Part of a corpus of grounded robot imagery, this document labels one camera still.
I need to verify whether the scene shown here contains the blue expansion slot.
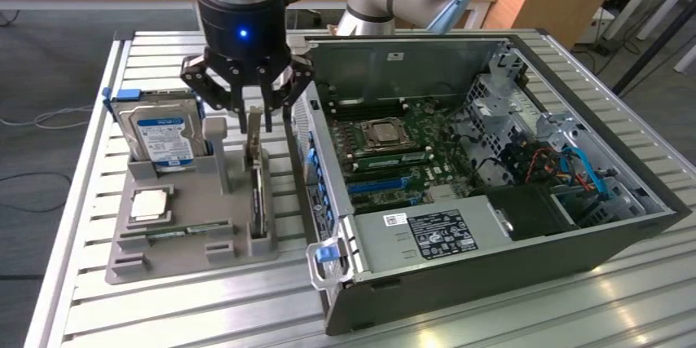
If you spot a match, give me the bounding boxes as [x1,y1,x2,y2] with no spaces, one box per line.
[346,178,410,194]

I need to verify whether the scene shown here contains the open black PC case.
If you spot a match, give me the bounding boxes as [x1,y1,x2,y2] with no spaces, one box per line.
[286,29,694,337]

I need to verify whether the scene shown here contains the green motherboard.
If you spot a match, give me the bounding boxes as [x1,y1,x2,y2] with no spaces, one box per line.
[324,95,483,215]

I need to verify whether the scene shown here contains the clean silver CPU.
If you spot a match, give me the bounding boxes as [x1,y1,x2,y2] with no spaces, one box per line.
[130,191,170,221]

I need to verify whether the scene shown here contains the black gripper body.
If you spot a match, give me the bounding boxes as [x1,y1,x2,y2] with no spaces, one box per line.
[194,0,294,77]

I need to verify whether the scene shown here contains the green RAM stick white label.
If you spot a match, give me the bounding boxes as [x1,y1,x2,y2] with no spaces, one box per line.
[120,221,230,240]

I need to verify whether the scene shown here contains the graphics card with metal bracket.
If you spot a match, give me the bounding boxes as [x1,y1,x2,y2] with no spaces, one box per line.
[246,105,272,241]

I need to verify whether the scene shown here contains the black cable bundle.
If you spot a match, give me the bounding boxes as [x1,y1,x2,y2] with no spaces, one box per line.
[456,131,527,186]

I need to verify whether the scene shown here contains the black RAM slot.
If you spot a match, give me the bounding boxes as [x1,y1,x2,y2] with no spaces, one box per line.
[332,108,408,120]
[330,99,407,109]

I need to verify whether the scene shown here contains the white table leg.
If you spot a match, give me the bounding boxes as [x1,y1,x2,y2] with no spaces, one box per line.
[672,37,696,74]

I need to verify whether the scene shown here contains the black floor cable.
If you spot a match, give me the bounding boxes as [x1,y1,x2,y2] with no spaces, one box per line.
[0,171,72,194]

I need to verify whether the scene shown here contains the black diagonal pole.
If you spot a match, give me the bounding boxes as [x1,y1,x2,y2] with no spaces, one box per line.
[612,0,696,96]

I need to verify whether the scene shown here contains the CPU with grey paste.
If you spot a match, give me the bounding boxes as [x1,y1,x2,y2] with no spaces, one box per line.
[372,121,407,145]

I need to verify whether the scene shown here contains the hard disk with blue label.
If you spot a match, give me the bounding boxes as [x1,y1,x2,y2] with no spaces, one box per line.
[116,99,211,173]

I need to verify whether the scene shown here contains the blue disk caddy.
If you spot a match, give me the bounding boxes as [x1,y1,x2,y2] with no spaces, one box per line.
[102,85,207,123]

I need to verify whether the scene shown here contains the red yellow power wires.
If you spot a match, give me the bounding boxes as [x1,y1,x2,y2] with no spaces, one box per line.
[530,147,582,186]

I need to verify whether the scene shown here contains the white pedestal cabinet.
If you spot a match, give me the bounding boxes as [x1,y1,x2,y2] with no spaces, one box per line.
[576,6,616,44]

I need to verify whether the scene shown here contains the grey floor cable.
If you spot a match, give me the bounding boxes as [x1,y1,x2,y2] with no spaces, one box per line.
[0,104,95,130]

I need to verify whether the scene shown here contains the grey power supply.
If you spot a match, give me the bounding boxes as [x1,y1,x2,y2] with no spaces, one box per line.
[346,195,514,276]

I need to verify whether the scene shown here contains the silver chipset heatsink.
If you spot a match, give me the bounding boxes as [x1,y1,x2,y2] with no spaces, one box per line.
[432,184,464,203]

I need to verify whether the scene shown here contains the grey plastic parts rack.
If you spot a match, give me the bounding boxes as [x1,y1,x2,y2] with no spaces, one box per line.
[106,115,282,286]

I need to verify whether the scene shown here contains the perforated metal drive cage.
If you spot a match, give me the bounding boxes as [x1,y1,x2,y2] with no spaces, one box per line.
[466,73,546,161]

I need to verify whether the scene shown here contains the blue SATA wire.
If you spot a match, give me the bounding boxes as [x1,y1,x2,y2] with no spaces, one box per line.
[563,145,604,192]
[590,170,619,205]

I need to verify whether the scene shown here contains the silver metal disk bay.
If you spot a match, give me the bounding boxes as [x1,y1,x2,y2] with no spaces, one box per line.
[535,113,652,227]

